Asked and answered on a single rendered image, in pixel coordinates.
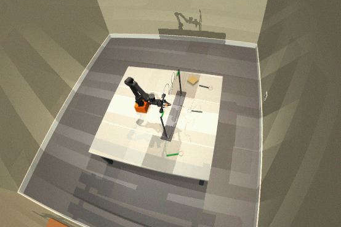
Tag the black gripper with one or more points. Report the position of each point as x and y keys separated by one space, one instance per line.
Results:
x=162 y=101

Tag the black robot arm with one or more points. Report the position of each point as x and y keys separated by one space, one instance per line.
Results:
x=143 y=97

